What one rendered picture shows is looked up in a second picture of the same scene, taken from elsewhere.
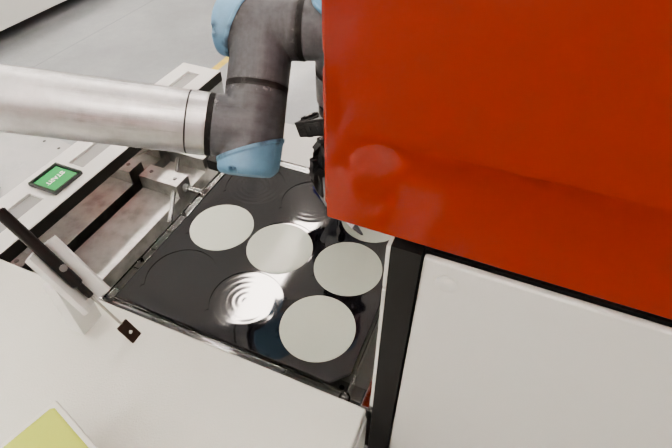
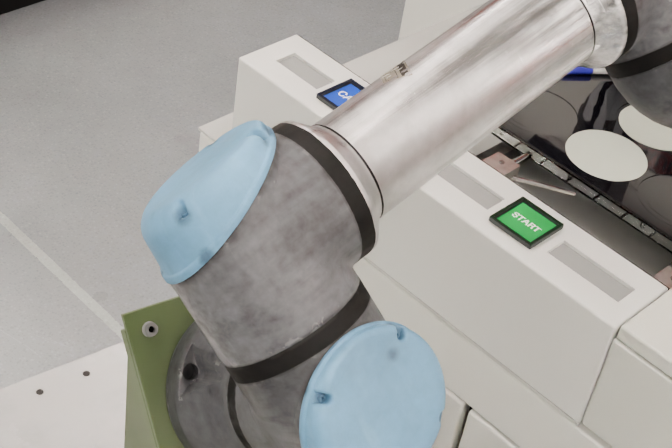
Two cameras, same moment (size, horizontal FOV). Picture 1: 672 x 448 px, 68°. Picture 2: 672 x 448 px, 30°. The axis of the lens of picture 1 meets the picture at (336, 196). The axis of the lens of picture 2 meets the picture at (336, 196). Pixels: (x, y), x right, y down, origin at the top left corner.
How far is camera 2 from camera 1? 157 cm
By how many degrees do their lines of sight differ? 54
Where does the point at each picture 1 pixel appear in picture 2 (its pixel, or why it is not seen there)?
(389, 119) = not seen: outside the picture
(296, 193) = (568, 88)
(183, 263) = (659, 196)
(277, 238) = (643, 123)
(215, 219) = (591, 156)
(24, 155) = not seen: hidden behind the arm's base
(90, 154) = (469, 191)
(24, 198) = (553, 259)
